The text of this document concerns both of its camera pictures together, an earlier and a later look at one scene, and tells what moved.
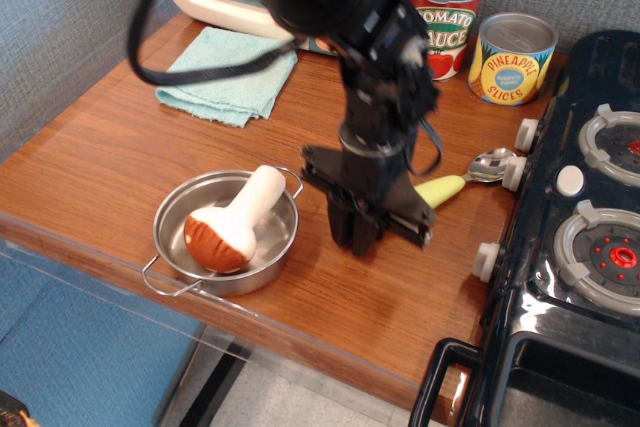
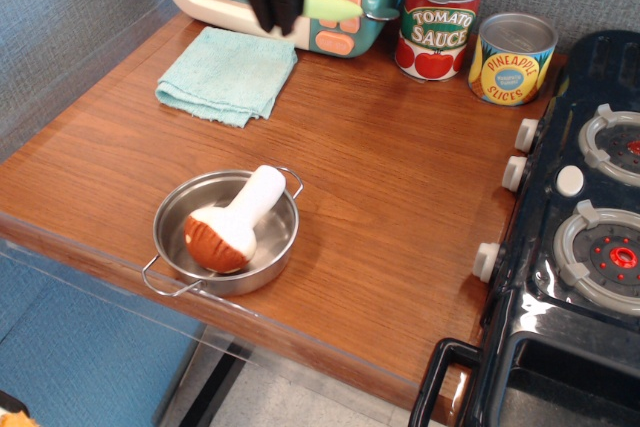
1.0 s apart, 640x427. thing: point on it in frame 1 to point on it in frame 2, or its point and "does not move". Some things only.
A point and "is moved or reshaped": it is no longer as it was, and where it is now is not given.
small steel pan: (174, 269) does not move
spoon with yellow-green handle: (487, 166) is moved or reshaped
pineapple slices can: (511, 59) does not move
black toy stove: (560, 288) does not move
